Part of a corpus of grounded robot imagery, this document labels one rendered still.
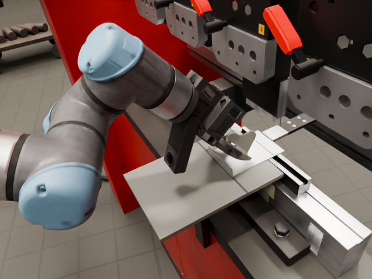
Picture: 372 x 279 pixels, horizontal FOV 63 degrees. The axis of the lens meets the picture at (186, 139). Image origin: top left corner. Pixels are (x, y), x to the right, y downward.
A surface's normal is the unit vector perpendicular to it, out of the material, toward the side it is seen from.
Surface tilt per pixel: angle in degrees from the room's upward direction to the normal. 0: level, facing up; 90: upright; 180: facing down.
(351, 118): 90
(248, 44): 90
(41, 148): 25
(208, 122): 40
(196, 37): 90
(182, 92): 72
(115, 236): 0
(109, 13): 90
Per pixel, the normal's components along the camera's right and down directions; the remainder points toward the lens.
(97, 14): 0.48, 0.51
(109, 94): 0.07, 0.59
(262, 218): -0.11, -0.77
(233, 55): -0.87, 0.38
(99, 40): -0.64, -0.35
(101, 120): 0.90, -0.39
